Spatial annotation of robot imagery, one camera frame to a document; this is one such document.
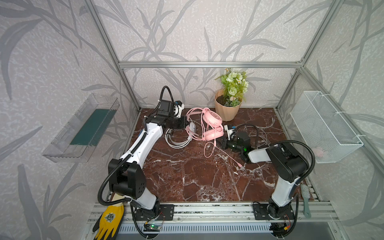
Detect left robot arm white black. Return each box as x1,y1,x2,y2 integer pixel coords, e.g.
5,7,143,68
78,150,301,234
98,86,189,213

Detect clear plastic wall tray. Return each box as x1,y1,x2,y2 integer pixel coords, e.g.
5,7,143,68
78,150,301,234
42,94,120,163

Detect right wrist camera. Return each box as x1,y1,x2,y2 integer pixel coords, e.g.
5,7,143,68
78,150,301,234
224,125,237,141

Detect beige flower pot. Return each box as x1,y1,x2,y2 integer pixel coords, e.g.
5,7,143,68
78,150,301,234
214,89,242,122

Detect white headphones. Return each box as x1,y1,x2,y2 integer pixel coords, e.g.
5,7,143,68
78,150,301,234
165,121,196,149

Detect pink headphones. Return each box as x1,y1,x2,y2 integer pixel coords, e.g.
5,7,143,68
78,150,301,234
186,108,224,142

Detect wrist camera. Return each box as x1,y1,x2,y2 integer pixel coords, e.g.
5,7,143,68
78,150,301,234
224,125,237,141
174,101,185,118

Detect yellow black work glove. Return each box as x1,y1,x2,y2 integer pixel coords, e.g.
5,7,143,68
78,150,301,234
93,203,125,240

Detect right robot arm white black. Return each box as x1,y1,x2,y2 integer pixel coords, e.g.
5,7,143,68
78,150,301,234
220,124,316,220

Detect pink object in basket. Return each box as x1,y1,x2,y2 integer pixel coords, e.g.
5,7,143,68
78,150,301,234
312,147,326,158

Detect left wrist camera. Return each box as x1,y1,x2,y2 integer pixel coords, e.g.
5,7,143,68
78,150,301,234
174,101,185,118

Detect grey white headphone cable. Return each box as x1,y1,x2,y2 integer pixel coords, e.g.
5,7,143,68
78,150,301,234
239,117,276,149

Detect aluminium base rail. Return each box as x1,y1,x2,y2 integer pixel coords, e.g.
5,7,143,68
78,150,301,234
83,201,340,229

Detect white wire mesh basket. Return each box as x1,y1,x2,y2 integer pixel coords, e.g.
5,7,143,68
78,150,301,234
291,91,364,164

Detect green artificial plant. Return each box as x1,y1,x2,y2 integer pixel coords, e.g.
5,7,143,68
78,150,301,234
216,68,249,107

